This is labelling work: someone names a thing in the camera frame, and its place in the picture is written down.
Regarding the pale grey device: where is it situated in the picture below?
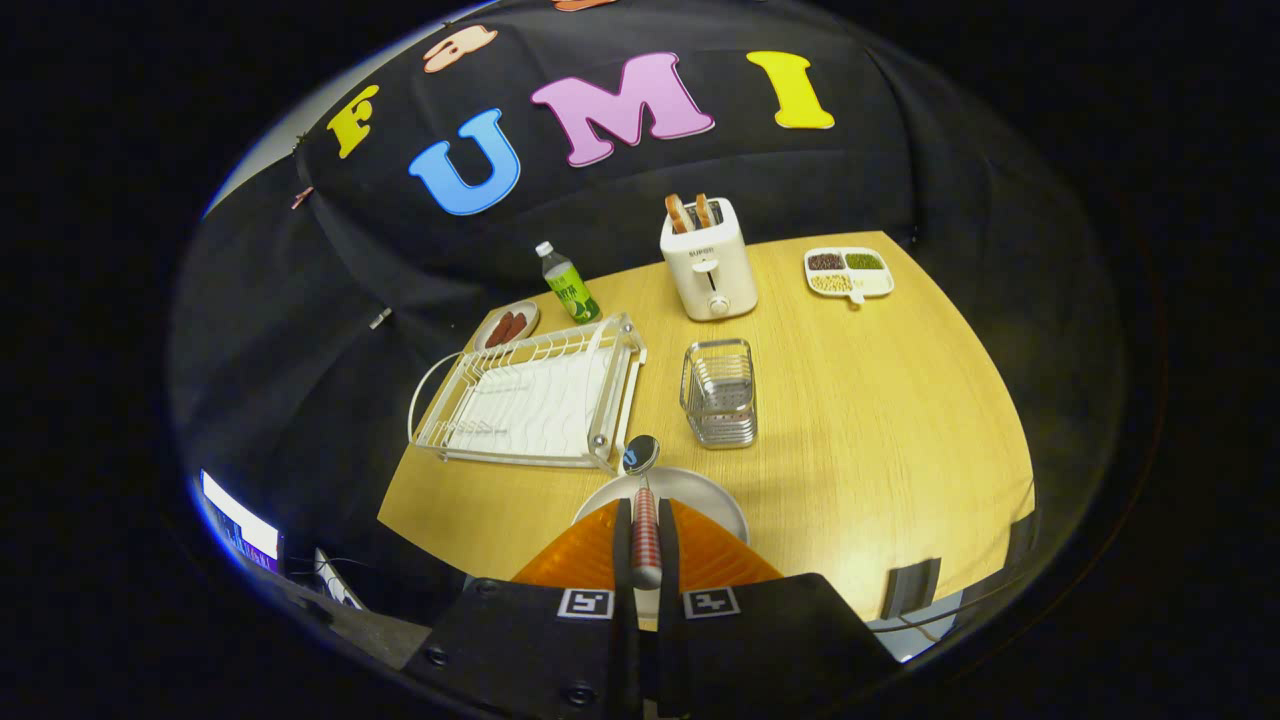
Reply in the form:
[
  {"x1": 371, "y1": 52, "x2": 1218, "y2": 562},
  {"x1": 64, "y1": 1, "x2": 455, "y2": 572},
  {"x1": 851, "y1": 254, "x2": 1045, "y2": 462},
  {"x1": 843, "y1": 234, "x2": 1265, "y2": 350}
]
[{"x1": 313, "y1": 547, "x2": 366, "y2": 609}]

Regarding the grey round plate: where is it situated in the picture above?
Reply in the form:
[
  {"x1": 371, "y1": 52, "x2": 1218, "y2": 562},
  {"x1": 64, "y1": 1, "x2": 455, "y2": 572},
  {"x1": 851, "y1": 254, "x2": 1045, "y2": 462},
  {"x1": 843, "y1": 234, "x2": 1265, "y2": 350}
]
[{"x1": 571, "y1": 465, "x2": 751, "y2": 546}]

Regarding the white divided tray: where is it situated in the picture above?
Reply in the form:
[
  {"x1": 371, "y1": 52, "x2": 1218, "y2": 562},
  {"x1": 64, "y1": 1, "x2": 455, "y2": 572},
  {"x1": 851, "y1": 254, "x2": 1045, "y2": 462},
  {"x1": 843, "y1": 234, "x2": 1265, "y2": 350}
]
[{"x1": 804, "y1": 246, "x2": 895, "y2": 305}]

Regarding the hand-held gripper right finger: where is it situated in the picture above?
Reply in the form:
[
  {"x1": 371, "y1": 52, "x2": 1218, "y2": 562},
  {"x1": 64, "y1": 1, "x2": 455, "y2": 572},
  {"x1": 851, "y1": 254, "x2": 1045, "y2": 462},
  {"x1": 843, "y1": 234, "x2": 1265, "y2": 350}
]
[{"x1": 655, "y1": 496, "x2": 898, "y2": 720}]

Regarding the metal wire basket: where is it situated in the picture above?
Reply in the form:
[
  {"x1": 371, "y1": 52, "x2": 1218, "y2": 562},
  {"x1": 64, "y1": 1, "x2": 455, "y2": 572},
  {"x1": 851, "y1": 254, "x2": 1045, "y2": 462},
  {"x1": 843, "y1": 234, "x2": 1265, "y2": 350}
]
[{"x1": 680, "y1": 338, "x2": 759, "y2": 450}]

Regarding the black table edge bracket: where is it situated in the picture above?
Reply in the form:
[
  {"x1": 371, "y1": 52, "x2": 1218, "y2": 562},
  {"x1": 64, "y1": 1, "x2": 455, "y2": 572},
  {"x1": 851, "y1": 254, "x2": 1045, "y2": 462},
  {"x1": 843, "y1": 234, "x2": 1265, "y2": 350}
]
[
  {"x1": 1008, "y1": 508, "x2": 1041, "y2": 573},
  {"x1": 880, "y1": 557, "x2": 943, "y2": 622}
]

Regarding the lit computer screen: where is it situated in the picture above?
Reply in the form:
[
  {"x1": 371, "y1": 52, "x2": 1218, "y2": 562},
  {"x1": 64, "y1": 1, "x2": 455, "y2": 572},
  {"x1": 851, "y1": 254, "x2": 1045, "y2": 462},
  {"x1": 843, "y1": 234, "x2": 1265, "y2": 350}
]
[{"x1": 198, "y1": 468, "x2": 284, "y2": 573}]

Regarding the small plate with sausages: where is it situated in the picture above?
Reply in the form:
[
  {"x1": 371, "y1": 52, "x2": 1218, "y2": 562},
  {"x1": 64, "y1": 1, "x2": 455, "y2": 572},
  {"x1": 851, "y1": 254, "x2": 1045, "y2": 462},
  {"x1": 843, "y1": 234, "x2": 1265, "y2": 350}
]
[{"x1": 474, "y1": 299, "x2": 541, "y2": 353}]

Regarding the white toaster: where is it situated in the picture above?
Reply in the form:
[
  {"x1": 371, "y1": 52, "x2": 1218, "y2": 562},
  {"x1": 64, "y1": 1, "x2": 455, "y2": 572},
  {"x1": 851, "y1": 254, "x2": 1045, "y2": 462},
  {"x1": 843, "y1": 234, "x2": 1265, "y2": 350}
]
[{"x1": 659, "y1": 197, "x2": 759, "y2": 322}]

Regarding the green label drink bottle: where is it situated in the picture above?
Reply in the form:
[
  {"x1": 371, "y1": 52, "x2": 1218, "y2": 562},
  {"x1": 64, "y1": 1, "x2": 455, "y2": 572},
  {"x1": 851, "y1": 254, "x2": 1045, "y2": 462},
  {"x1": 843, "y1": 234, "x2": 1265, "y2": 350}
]
[{"x1": 535, "y1": 241, "x2": 602, "y2": 324}]

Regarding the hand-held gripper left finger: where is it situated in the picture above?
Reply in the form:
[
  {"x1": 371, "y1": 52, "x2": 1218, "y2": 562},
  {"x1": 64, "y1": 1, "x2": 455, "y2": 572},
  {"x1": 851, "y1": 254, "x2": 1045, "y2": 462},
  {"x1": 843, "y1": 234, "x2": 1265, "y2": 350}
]
[{"x1": 403, "y1": 496, "x2": 641, "y2": 720}]

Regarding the checked handle metal spoon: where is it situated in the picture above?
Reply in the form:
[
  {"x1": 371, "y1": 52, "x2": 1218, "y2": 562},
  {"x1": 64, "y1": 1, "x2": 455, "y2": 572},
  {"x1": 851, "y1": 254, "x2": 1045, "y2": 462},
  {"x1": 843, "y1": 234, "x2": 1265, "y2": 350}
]
[{"x1": 621, "y1": 434, "x2": 664, "y2": 591}]

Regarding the white wire dish rack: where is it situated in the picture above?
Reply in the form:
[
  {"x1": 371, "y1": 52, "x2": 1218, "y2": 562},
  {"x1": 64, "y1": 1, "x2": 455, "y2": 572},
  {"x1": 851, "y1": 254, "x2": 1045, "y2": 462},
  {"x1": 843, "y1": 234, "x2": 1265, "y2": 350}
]
[{"x1": 408, "y1": 312, "x2": 648, "y2": 473}]

